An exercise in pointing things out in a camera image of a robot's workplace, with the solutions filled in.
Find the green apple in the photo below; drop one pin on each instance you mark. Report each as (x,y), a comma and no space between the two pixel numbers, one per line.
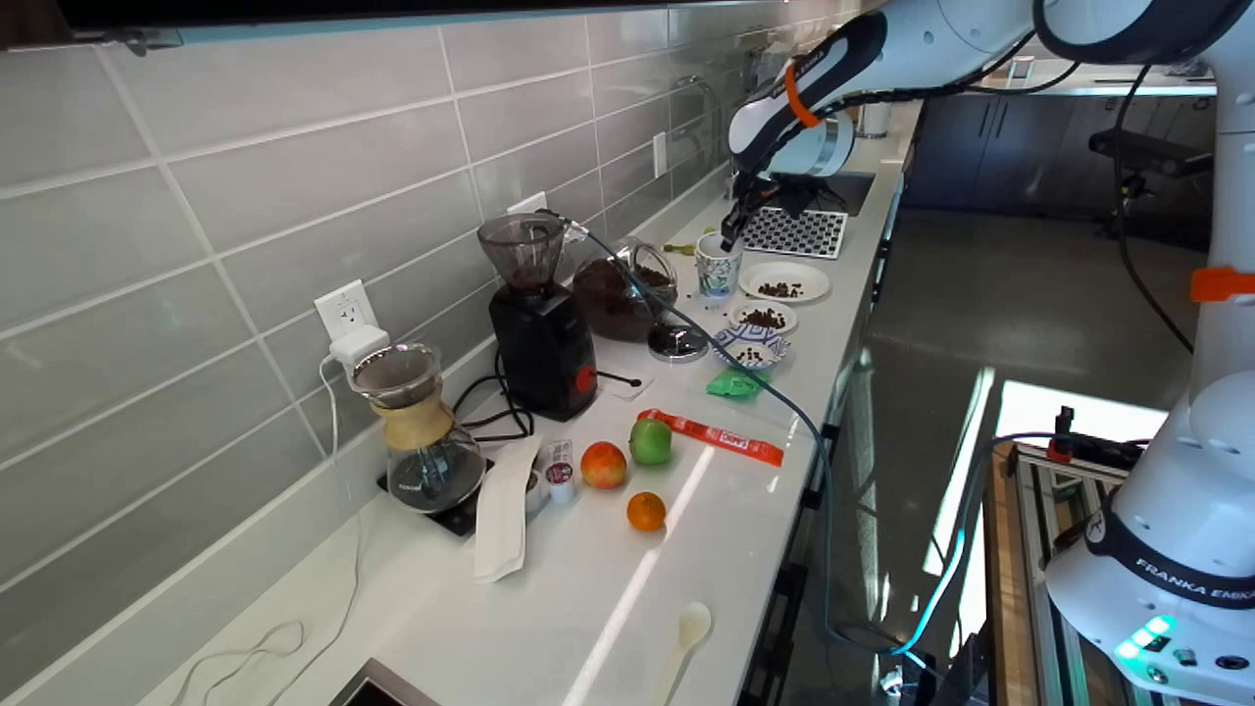
(648,443)

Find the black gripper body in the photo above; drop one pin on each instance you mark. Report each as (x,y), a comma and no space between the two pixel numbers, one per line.
(749,192)

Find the black kitchen scale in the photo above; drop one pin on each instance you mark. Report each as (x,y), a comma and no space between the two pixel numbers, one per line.
(459,520)

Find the black coffee grinder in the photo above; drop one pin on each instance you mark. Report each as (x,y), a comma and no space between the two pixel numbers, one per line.
(540,324)

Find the white plastic spoon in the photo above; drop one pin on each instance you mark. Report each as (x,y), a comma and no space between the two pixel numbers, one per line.
(697,620)

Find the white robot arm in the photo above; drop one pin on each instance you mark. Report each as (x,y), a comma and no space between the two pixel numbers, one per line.
(1161,578)

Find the black jar lid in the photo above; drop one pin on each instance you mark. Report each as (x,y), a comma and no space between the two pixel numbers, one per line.
(677,342)

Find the white wall outlet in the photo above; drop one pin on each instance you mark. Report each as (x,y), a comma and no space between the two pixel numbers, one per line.
(345,307)

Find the white wall charger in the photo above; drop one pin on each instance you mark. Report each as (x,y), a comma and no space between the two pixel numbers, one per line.
(354,345)

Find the patterned paper cup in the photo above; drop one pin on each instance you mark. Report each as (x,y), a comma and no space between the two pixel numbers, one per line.
(714,273)

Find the small white pod cup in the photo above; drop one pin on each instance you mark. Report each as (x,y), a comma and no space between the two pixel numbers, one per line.
(557,472)

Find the far paper plate with beans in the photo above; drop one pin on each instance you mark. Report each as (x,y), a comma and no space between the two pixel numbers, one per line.
(787,284)

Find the glass pour over carafe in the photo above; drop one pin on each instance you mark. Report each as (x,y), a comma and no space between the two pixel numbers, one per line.
(434,461)

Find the black white drying mat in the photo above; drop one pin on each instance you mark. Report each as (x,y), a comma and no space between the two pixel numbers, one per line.
(802,236)

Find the near paper plate with beans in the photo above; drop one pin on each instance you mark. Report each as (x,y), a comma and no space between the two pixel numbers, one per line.
(761,315)

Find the orange red packet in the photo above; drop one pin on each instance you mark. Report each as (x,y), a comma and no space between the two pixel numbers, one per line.
(714,437)

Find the paper plate with beans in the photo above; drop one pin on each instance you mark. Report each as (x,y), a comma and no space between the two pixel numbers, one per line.
(761,315)
(787,284)

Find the green crumpled cloth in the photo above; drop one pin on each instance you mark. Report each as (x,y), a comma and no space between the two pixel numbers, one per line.
(735,386)

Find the red orange peach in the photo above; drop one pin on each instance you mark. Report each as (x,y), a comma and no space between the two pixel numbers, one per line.
(602,469)

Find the glass jar of coffee beans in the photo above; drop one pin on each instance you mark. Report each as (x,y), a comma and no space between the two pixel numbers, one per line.
(623,293)

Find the patterned bowl with beans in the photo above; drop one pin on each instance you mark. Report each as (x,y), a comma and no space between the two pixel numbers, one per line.
(749,345)

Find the small orange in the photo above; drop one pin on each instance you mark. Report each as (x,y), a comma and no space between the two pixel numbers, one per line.
(648,510)

